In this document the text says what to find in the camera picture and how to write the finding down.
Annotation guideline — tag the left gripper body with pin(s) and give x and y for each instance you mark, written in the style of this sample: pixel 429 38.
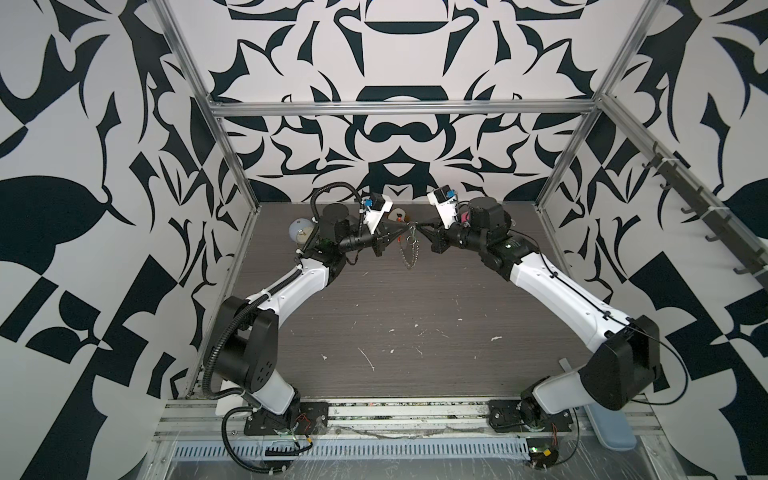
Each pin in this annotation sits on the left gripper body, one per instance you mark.
pixel 365 241

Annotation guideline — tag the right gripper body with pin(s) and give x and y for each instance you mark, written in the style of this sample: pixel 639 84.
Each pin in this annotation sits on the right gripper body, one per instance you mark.
pixel 463 236

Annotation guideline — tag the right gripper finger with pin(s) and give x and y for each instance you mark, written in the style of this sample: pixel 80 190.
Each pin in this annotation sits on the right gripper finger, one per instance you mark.
pixel 427 233
pixel 425 224

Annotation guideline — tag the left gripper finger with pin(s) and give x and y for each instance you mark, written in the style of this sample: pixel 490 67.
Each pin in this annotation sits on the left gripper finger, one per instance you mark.
pixel 401 237
pixel 398 226

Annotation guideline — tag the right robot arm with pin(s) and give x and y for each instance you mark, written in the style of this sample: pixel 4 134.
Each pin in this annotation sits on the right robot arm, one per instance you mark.
pixel 625 351

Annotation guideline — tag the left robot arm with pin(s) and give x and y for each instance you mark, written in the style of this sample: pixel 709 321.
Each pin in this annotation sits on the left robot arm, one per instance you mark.
pixel 241 358

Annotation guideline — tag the brown white plush toy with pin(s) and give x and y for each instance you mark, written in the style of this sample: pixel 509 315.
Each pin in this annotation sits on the brown white plush toy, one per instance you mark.
pixel 398 215

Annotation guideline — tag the blue round alarm clock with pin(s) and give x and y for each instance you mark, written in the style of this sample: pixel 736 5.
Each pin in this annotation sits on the blue round alarm clock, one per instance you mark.
pixel 300 230

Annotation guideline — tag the blue grey pad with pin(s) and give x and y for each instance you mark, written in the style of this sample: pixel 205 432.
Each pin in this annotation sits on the blue grey pad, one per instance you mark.
pixel 611 428

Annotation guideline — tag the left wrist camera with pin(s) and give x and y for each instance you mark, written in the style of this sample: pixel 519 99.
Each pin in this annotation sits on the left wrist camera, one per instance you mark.
pixel 372 209

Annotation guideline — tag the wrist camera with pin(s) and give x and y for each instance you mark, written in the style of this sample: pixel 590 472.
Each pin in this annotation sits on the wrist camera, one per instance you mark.
pixel 372 209
pixel 445 200

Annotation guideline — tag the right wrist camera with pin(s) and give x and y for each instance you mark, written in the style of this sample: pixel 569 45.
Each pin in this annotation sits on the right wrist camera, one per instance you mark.
pixel 445 200

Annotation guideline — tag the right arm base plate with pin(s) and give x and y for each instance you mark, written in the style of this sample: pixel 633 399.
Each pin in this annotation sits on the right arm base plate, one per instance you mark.
pixel 519 416

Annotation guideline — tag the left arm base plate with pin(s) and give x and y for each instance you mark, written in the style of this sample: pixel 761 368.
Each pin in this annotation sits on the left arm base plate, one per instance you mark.
pixel 300 418

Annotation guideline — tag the black wall hook rail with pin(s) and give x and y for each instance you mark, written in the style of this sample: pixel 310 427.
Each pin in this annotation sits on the black wall hook rail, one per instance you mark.
pixel 701 204

